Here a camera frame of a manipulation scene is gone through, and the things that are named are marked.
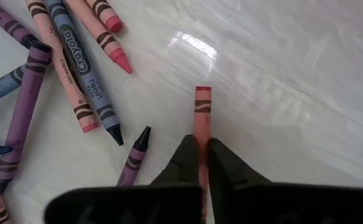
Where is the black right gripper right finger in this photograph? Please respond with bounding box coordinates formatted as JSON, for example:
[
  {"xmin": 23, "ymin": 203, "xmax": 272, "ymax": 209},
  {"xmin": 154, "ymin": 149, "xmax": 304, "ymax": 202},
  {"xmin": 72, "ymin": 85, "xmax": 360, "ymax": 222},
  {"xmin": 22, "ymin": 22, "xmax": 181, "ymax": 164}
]
[{"xmin": 208, "ymin": 138, "xmax": 363, "ymax": 224}]

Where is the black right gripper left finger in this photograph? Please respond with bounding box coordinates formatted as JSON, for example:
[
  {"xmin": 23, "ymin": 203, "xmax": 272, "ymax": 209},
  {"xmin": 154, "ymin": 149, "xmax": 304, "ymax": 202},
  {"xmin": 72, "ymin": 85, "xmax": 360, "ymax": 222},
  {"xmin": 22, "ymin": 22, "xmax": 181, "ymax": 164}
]
[{"xmin": 44, "ymin": 134, "xmax": 203, "ymax": 224}]

